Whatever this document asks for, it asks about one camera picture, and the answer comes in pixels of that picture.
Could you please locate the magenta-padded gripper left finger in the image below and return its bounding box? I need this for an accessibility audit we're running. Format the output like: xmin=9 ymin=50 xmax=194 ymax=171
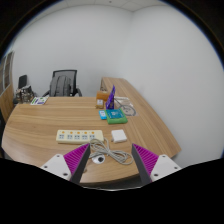
xmin=40 ymin=143 xmax=92 ymax=186

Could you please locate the white round plug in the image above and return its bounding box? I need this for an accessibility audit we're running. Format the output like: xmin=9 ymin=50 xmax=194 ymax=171
xmin=91 ymin=154 xmax=107 ymax=165

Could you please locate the wooden shelf cabinet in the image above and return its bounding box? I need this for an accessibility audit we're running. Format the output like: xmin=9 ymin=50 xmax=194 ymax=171
xmin=0 ymin=50 xmax=16 ymax=123

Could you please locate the brown cardboard box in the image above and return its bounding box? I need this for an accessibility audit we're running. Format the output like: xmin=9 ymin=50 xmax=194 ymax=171
xmin=95 ymin=90 xmax=111 ymax=103

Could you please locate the clear plastic bag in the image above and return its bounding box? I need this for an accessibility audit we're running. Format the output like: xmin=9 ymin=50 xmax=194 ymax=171
xmin=114 ymin=96 xmax=138 ymax=118

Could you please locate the cream power strip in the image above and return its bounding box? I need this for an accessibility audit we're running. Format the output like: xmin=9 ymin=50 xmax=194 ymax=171
xmin=55 ymin=128 xmax=105 ymax=145

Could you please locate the black mesh office chair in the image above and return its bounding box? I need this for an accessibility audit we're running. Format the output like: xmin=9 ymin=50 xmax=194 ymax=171
xmin=41 ymin=68 xmax=84 ymax=98

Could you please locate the teal flat packet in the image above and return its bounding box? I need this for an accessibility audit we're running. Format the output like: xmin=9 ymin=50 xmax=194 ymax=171
xmin=105 ymin=108 xmax=125 ymax=121

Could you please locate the small blue packet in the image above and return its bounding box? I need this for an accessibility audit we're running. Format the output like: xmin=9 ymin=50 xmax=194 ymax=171
xmin=98 ymin=109 xmax=109 ymax=121

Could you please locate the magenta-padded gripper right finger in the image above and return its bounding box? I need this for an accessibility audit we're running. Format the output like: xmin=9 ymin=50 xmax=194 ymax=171
xmin=130 ymin=143 xmax=183 ymax=186

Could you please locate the white charger block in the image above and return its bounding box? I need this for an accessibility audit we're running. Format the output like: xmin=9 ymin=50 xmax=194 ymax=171
xmin=110 ymin=128 xmax=129 ymax=145

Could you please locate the grey power cable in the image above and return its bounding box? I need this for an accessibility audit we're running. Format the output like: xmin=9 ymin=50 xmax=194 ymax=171
xmin=88 ymin=137 xmax=135 ymax=166

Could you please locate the grey backpack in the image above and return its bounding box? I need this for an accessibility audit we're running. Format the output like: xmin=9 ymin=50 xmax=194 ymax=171
xmin=48 ymin=74 xmax=73 ymax=98

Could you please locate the wire desk organizer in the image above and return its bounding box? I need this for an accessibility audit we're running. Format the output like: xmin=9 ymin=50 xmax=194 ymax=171
xmin=12 ymin=85 xmax=36 ymax=105

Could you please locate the green and purple booklet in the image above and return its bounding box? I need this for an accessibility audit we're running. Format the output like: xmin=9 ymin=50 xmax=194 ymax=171
xmin=29 ymin=95 xmax=50 ymax=107

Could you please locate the purple standing pouch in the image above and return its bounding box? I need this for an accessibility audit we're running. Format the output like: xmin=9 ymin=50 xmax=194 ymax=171
xmin=105 ymin=84 xmax=117 ymax=111

